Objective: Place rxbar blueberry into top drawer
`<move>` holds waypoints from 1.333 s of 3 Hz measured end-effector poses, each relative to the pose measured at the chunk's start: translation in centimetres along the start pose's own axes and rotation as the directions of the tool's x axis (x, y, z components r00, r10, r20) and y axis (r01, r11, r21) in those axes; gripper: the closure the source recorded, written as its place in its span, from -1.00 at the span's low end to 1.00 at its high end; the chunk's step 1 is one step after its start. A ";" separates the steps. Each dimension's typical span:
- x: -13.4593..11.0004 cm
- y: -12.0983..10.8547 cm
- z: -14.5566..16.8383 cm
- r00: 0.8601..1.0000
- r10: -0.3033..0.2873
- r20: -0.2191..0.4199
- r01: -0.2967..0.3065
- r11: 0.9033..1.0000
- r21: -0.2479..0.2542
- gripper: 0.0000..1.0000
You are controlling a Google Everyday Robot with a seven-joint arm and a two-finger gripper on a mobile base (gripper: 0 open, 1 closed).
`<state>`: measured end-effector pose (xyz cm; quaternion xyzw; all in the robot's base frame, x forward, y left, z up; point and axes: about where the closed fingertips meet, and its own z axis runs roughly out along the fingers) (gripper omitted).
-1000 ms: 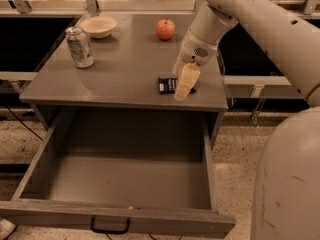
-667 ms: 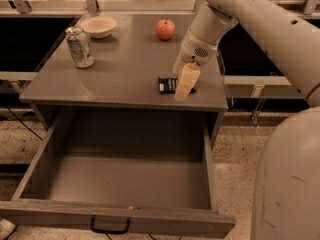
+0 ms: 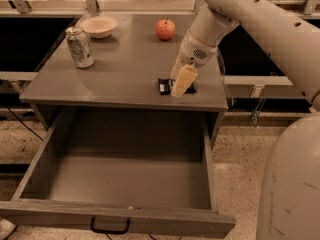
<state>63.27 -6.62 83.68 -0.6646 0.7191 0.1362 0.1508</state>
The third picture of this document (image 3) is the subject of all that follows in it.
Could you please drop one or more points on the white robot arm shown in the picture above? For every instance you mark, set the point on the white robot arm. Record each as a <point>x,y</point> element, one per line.
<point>292,43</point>

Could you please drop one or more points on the black drawer handle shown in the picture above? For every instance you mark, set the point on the black drawer handle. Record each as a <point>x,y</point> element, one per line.
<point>109,226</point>

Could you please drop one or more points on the open grey top drawer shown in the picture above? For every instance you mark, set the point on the open grey top drawer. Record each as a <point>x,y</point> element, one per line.
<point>161,190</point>

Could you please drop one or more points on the dark blue rxbar wrapper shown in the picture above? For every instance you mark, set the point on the dark blue rxbar wrapper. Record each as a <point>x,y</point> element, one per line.
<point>166,85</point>

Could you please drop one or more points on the red apple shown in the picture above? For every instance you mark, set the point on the red apple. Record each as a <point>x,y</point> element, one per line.
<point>165,29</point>

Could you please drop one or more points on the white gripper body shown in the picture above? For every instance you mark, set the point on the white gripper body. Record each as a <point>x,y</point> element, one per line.
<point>194,51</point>

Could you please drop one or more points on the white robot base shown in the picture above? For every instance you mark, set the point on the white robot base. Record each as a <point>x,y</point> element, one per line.
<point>289,207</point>

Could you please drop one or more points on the grey drawer cabinet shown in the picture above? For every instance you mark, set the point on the grey drawer cabinet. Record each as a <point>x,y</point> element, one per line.
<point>116,102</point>

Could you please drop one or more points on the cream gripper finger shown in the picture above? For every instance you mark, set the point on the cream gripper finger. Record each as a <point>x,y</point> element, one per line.
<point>185,78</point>
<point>179,63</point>

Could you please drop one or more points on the white bowl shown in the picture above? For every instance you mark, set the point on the white bowl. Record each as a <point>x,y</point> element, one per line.
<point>99,26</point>

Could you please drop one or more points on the silver soda can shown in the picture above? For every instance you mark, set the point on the silver soda can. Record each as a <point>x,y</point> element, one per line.
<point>79,46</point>

